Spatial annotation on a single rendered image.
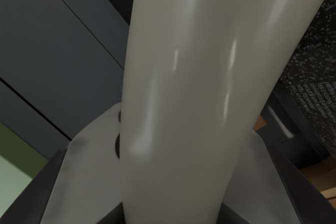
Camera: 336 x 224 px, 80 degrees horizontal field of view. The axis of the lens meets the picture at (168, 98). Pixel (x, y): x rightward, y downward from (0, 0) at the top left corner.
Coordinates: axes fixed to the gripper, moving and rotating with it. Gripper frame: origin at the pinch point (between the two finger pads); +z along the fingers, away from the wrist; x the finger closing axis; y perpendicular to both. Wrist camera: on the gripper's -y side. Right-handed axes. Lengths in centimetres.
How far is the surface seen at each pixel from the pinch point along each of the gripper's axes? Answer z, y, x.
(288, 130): 81, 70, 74
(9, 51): 23.1, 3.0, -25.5
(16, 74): 19.8, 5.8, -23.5
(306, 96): 28.2, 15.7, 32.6
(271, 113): 83, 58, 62
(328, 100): 25.3, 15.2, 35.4
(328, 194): 59, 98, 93
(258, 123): 72, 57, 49
